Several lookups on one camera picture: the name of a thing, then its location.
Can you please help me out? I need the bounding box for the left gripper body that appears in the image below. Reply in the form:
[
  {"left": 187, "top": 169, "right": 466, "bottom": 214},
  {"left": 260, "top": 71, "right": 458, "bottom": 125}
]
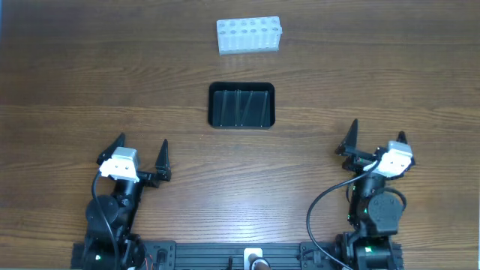
[{"left": 136, "top": 170, "right": 163, "bottom": 189}]

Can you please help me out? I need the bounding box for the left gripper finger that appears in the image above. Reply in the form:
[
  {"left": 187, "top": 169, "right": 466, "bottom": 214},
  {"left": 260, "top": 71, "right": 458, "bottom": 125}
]
[
  {"left": 154, "top": 138, "right": 173, "bottom": 183},
  {"left": 96, "top": 132, "right": 127, "bottom": 167}
]

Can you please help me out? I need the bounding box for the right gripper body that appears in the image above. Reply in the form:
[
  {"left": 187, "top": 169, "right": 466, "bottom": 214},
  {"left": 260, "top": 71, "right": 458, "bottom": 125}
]
[{"left": 341, "top": 145, "right": 388, "bottom": 175}]

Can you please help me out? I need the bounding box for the black tray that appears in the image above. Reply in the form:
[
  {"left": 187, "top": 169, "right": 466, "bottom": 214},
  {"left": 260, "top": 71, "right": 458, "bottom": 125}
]
[{"left": 208, "top": 81, "right": 276, "bottom": 131}]

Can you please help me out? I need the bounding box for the clear test tube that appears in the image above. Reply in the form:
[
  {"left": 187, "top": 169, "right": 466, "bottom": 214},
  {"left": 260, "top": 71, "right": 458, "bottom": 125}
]
[
  {"left": 240, "top": 91, "right": 254, "bottom": 127},
  {"left": 219, "top": 90, "right": 229, "bottom": 128},
  {"left": 234, "top": 89, "right": 241, "bottom": 128}
]

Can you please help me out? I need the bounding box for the white test tube rack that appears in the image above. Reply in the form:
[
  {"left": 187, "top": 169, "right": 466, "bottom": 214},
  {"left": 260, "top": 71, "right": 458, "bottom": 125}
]
[{"left": 216, "top": 15, "right": 283, "bottom": 56}]

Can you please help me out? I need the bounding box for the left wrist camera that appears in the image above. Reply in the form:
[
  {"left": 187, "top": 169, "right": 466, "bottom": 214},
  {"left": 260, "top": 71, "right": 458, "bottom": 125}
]
[{"left": 98, "top": 146, "right": 141, "bottom": 184}]

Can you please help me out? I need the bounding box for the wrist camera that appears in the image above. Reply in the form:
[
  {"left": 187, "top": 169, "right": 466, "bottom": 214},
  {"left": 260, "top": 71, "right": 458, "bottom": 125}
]
[
  {"left": 373, "top": 140, "right": 413, "bottom": 179},
  {"left": 98, "top": 146, "right": 141, "bottom": 184}
]

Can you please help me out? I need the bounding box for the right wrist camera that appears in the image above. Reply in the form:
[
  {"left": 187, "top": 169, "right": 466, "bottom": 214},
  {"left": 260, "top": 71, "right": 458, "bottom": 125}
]
[{"left": 373, "top": 140, "right": 413, "bottom": 179}]

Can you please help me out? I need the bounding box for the black cable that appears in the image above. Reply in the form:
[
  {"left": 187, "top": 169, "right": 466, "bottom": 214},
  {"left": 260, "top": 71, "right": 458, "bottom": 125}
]
[
  {"left": 91, "top": 170, "right": 122, "bottom": 270},
  {"left": 305, "top": 159, "right": 383, "bottom": 270}
]

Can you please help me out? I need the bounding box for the mounting rail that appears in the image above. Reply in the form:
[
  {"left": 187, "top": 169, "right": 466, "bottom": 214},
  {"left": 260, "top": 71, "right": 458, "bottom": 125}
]
[{"left": 70, "top": 239, "right": 404, "bottom": 270}]

